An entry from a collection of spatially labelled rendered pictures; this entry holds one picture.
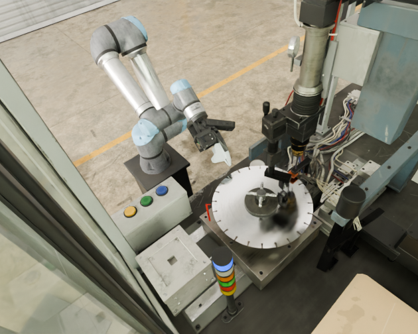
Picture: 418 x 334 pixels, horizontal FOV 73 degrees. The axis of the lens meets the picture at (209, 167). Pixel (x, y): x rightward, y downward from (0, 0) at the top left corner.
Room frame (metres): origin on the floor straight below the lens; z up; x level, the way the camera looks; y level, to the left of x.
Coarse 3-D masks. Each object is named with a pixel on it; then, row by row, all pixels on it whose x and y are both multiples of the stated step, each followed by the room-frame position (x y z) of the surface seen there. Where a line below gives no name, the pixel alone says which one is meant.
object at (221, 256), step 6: (216, 252) 0.28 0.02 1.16; (222, 252) 0.28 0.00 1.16; (228, 252) 0.28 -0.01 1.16; (216, 258) 0.27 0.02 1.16; (222, 258) 0.27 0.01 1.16; (228, 258) 0.26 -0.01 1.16; (216, 264) 0.26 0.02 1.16; (222, 264) 0.25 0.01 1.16; (228, 264) 0.25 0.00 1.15; (222, 270) 0.25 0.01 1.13
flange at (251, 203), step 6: (270, 192) 0.56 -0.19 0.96; (246, 198) 0.55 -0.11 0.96; (252, 198) 0.55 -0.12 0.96; (270, 198) 0.53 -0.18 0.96; (276, 198) 0.53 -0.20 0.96; (246, 204) 0.53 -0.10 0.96; (252, 204) 0.52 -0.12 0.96; (258, 204) 0.51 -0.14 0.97; (264, 204) 0.51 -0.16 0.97; (270, 204) 0.51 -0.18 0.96; (276, 204) 0.51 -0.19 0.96; (252, 210) 0.50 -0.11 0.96; (258, 210) 0.50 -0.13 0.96; (264, 210) 0.49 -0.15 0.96; (270, 210) 0.49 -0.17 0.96
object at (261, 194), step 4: (260, 188) 0.55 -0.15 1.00; (248, 192) 0.54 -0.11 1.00; (252, 192) 0.54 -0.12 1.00; (256, 192) 0.54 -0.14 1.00; (260, 192) 0.53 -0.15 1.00; (264, 192) 0.53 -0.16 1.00; (260, 196) 0.52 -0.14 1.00; (264, 196) 0.52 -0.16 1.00; (272, 196) 0.52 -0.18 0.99; (276, 196) 0.52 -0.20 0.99; (260, 200) 0.51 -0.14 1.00; (260, 204) 0.49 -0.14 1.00
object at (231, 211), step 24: (264, 168) 0.68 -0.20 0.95; (216, 192) 0.60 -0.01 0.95; (240, 192) 0.59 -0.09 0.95; (288, 192) 0.55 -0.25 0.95; (216, 216) 0.51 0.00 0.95; (240, 216) 0.49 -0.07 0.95; (264, 216) 0.48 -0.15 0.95; (288, 216) 0.46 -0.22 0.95; (312, 216) 0.45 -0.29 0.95; (240, 240) 0.41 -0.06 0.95; (264, 240) 0.40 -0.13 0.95
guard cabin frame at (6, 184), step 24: (0, 144) 0.20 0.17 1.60; (0, 168) 0.15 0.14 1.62; (24, 168) 0.20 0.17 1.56; (0, 192) 0.14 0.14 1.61; (24, 192) 0.15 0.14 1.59; (72, 192) 0.53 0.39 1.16; (24, 216) 0.13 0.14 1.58; (48, 216) 0.15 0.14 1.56; (48, 240) 0.13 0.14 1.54; (72, 240) 0.15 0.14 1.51; (96, 264) 0.15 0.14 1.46; (120, 288) 0.15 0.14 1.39; (144, 288) 0.38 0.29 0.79; (144, 312) 0.15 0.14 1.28
